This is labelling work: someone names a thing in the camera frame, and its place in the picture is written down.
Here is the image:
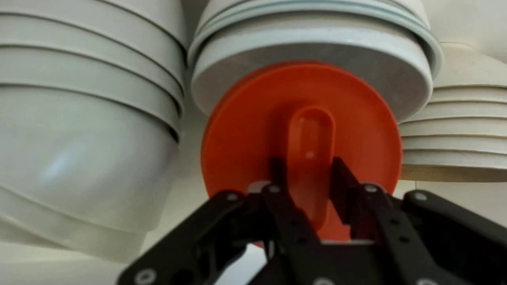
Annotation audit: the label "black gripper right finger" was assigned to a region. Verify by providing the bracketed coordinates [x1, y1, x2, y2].
[328, 155, 507, 285]

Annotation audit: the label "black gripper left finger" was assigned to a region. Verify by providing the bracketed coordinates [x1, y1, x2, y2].
[115, 157, 339, 285]

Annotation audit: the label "red round plastic lid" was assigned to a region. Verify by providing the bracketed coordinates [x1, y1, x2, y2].
[199, 62, 404, 246]

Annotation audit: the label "cream stacked bowls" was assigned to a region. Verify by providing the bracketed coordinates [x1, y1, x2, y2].
[399, 38, 507, 184]

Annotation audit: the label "white plate with bluish rim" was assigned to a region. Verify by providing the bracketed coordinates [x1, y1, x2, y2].
[185, 0, 445, 81]

